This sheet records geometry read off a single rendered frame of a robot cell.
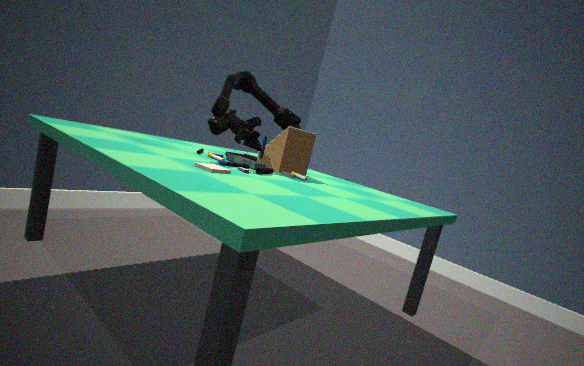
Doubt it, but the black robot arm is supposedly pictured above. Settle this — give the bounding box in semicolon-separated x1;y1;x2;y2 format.
208;72;301;135

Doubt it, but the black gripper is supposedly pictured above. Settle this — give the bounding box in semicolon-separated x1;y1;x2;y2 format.
231;120;262;152

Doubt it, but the cream flat square tile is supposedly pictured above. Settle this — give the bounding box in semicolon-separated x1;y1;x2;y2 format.
194;163;232;174

